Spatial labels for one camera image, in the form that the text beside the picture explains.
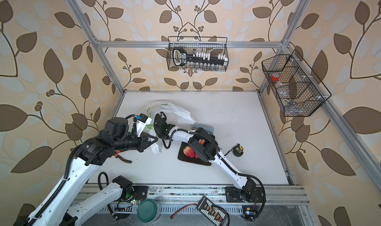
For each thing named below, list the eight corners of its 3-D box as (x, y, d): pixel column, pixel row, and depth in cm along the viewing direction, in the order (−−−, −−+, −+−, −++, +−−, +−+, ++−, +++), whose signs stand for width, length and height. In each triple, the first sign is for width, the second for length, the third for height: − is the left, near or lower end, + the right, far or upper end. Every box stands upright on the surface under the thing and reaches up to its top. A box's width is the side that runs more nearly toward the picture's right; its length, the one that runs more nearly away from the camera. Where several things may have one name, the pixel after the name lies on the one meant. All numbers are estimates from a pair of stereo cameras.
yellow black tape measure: (237, 158, 88) (238, 156, 86) (230, 149, 92) (231, 147, 89) (244, 153, 90) (246, 151, 88) (237, 145, 94) (238, 142, 91)
